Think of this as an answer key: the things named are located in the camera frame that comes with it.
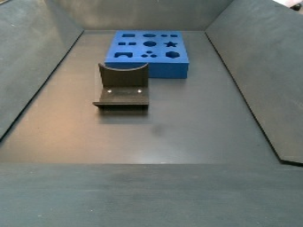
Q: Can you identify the black plastic holder stand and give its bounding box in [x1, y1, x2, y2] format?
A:
[94, 64, 150, 108]

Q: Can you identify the blue shape sorter block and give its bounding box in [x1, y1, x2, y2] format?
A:
[104, 30, 190, 79]

